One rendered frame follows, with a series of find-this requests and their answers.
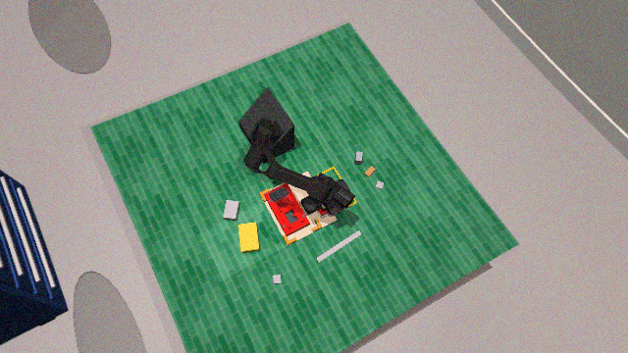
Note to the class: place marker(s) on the orange flat block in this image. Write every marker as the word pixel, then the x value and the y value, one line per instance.
pixel 369 171

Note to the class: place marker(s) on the light grey flat bar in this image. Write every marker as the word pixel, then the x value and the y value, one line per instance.
pixel 338 246

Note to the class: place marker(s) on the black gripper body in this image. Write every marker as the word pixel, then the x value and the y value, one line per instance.
pixel 310 206

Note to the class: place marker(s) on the yellow rectangular block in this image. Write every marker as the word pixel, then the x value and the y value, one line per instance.
pixel 248 237

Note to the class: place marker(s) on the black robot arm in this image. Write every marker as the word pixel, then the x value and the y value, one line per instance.
pixel 321 188

